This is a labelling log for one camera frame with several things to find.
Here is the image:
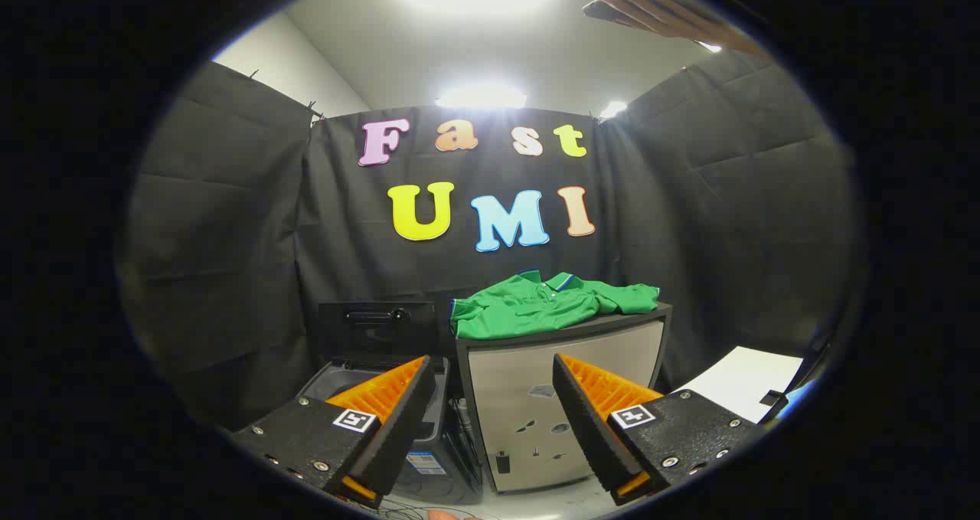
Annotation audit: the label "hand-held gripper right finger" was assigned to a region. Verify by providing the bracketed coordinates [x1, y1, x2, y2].
[552, 352, 760, 507]

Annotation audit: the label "silver cabinet with black top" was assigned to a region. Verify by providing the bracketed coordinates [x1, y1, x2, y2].
[455, 302, 675, 495]

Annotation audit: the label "grey washing machine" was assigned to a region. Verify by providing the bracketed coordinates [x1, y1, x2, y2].
[297, 355, 485, 505]

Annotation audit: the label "tangle of thin cables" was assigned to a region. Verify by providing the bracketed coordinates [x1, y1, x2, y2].
[379, 495, 479, 520]

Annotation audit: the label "dark washing machine lid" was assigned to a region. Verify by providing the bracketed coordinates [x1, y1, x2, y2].
[318, 300, 439, 361]

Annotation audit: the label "green polo shirt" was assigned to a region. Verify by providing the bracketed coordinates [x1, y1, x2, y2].
[449, 269, 662, 342]

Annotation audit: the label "black backdrop cloth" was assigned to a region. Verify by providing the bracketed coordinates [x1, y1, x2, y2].
[115, 49, 862, 430]

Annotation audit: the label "white paper sheet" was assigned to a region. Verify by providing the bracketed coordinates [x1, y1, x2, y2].
[674, 345, 805, 425]

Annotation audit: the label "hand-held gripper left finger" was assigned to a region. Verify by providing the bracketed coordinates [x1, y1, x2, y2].
[232, 355, 437, 510]

